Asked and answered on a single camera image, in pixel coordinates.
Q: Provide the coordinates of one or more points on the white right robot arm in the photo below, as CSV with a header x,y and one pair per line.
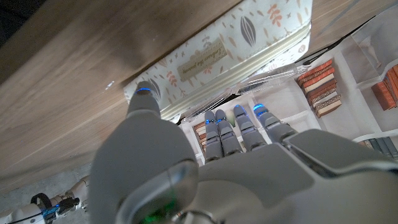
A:
x,y
21,214

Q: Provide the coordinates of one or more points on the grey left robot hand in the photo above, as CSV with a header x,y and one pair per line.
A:
x,y
248,186

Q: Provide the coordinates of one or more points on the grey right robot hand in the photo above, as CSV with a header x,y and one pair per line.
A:
x,y
81,189

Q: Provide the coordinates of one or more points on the printed bookshelf backdrop cloth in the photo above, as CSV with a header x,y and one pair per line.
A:
x,y
348,102

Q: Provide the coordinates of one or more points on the cream leaf-print pen bag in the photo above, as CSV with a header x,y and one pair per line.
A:
x,y
224,53

